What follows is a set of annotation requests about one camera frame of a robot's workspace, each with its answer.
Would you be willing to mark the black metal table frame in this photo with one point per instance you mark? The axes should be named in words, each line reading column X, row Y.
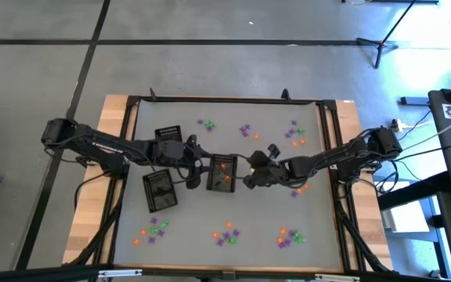
column 132, row 100

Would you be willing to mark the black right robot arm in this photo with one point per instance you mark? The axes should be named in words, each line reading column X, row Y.
column 327, row 156

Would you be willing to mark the white power strip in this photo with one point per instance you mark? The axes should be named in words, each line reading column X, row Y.
column 397, row 125

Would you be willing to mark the black rig beam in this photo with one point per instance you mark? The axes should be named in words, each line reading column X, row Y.
column 33, row 275

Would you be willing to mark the white box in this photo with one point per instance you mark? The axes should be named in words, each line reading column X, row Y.
column 403, row 217

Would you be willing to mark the black tripod stand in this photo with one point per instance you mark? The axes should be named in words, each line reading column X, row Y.
column 380, row 47

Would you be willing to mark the black plastic slotted basket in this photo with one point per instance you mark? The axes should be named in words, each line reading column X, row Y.
column 218, row 186
column 161, row 192
column 168, row 133

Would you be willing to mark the black frame clamp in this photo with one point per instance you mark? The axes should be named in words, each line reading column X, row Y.
column 153, row 95
column 286, row 95

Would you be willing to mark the grey table mat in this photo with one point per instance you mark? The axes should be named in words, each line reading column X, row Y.
column 249, row 207

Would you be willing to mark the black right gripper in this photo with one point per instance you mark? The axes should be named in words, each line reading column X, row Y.
column 264, row 170

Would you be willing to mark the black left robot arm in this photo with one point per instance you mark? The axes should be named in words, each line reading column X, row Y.
column 100, row 145

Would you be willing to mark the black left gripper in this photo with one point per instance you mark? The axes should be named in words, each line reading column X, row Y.
column 200, row 160

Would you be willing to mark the silver metal bracket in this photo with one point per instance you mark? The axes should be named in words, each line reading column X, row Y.
column 120, row 273
column 337, row 277

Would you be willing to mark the white bracket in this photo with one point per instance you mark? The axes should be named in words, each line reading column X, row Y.
column 332, row 167

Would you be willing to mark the black desk leg bar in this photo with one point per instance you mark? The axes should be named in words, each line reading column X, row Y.
column 413, row 192

